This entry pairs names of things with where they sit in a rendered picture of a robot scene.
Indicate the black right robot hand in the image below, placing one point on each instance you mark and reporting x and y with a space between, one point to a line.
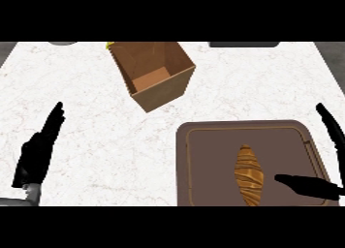
338 145

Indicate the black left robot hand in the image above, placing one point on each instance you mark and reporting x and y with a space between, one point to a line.
35 155

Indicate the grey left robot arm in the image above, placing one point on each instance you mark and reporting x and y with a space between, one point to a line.
17 197

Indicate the brown rectangular tray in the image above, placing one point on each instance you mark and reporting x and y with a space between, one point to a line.
250 161

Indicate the golden brown croissant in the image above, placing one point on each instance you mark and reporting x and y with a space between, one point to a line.
248 172

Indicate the brown cardboard box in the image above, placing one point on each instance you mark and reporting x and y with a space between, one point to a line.
152 72

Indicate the grey rounded object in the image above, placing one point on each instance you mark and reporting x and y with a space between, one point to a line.
62 43

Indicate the dark grey flat appliance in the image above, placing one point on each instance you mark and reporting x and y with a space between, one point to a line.
244 44

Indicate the small yellow object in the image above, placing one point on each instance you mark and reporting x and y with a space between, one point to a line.
109 45

